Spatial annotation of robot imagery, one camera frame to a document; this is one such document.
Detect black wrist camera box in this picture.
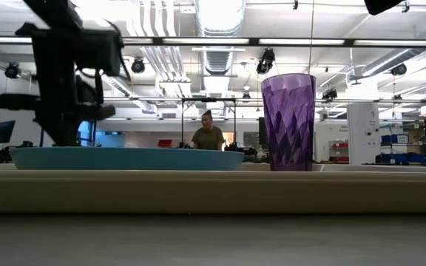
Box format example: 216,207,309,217
74,29,125,78

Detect person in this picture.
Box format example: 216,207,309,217
191,109,226,151

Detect beige plastic tray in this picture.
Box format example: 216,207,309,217
0,162,426,214

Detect teal blue plate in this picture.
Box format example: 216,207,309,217
9,146,246,171

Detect black metal rig frame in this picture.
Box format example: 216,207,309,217
180,97,237,149

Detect blue storage bins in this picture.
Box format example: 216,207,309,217
380,133,409,146

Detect black overhead frame bar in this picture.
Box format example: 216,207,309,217
0,35,426,49

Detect row of blue bins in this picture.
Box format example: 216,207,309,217
375,153,426,165

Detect thin hanging black cable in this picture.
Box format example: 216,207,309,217
308,0,315,75

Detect black overhead camera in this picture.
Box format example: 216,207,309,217
256,47,276,75

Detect silver ventilation duct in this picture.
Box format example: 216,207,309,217
195,0,246,77

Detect white pillar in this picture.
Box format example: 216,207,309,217
347,102,380,166

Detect shelf with red bins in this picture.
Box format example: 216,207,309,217
329,140,349,164

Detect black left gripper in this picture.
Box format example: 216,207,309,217
0,21,116,148

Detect tilted dark monitor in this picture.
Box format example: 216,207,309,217
0,120,16,144

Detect purple faceted plastic cup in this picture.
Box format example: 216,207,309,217
260,72,317,171

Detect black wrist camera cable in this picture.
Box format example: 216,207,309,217
105,18,132,81

